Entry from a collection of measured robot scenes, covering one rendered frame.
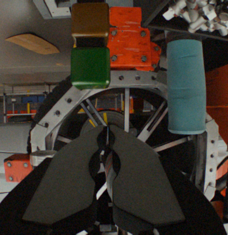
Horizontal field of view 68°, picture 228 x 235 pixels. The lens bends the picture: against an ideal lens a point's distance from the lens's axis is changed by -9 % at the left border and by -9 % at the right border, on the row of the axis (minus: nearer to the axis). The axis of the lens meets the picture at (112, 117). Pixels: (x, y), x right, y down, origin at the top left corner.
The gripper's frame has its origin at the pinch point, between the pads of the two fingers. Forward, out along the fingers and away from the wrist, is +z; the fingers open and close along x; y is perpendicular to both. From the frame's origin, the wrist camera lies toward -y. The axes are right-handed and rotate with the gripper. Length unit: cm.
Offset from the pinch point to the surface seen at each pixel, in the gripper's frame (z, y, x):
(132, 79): 36.6, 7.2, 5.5
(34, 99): 376, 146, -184
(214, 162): 28, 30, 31
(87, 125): 79, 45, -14
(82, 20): 8.6, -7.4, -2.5
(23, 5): 112, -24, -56
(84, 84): 6.0, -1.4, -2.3
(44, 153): 10.7, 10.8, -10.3
